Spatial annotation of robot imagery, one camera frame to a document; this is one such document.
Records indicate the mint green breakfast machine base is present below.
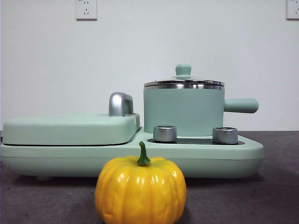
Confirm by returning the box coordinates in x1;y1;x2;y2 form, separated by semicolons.
0;130;265;182

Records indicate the glass pot lid green knob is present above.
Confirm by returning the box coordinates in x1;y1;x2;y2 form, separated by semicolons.
143;63;225;87

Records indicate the silver control knob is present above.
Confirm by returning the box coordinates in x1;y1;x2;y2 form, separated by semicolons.
212;126;239;144
153;125;178;143

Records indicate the yellow toy pumpkin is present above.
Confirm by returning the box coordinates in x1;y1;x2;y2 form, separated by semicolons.
94;140;187;224

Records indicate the silver griddle cover handle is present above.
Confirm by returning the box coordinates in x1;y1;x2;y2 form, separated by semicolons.
108;92;135;117

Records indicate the mint green pot with handle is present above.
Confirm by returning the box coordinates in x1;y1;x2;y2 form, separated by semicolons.
142;80;259;138

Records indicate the white wall socket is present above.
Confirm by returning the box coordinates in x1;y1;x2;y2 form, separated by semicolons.
76;0;98;21
286;0;299;21

